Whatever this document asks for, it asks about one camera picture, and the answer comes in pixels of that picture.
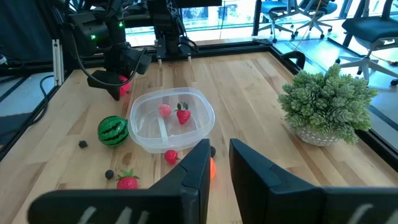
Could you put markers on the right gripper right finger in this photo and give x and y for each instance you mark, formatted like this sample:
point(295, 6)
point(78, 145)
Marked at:
point(280, 202)

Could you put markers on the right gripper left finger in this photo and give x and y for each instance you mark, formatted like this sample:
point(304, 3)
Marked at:
point(174, 202)

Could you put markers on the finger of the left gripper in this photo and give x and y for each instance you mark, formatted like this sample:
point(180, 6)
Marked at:
point(104, 80)

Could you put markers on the red toy bell pepper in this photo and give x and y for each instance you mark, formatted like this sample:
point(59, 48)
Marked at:
point(125, 87)

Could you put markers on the red toy cherry with stem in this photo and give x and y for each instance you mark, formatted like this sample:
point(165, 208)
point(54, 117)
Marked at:
point(171, 156)

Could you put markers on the red toy strawberry with leaves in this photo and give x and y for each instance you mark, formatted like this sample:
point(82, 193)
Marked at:
point(127, 183)
point(183, 114)

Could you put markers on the orange toy pumpkin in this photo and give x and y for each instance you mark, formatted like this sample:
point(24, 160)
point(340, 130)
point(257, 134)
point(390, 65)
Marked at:
point(212, 168)

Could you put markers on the green striped toy watermelon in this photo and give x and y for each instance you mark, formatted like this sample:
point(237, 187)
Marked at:
point(112, 131)

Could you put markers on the black toy blackberry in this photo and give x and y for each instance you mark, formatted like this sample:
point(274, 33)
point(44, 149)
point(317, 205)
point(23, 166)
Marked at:
point(109, 174)
point(213, 151)
point(83, 143)

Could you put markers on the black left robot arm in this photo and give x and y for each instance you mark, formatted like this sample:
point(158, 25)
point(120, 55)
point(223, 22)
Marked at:
point(169, 28)

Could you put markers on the clear plastic tupperware container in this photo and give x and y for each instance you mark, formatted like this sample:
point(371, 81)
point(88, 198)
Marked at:
point(149, 130)

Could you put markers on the white aluminium extrusion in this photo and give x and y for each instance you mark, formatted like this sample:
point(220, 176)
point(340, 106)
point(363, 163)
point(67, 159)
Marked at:
point(57, 62)

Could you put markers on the pink toy fruit piece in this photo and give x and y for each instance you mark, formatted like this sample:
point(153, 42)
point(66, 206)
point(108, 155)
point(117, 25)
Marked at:
point(164, 110)

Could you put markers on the black fabric panel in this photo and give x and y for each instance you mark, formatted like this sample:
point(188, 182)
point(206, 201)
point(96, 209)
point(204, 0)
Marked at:
point(21, 28)

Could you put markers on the green succulent in white pot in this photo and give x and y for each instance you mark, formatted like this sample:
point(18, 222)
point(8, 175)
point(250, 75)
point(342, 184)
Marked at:
point(326, 102)

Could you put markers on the black office desk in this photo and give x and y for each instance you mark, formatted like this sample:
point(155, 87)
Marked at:
point(256, 18)

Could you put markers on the blue office chair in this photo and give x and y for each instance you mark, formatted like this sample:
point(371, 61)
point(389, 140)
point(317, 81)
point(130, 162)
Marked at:
point(273, 9)
point(314, 12)

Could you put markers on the office chair with white base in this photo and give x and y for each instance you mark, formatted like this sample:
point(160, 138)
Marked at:
point(370, 31)

